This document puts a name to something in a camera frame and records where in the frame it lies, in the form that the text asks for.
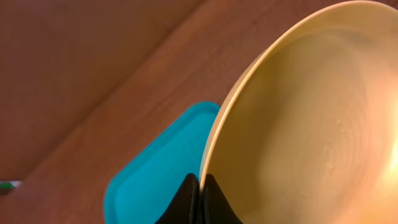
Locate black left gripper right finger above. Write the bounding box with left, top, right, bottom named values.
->
left=201, top=174, right=243, bottom=224

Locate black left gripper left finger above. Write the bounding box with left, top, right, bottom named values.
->
left=155, top=173, right=199, bottom=224

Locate yellow-green plate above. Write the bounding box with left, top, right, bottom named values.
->
left=199, top=1, right=397, bottom=223

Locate teal plastic tray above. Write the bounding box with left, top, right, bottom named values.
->
left=104, top=101, right=220, bottom=224

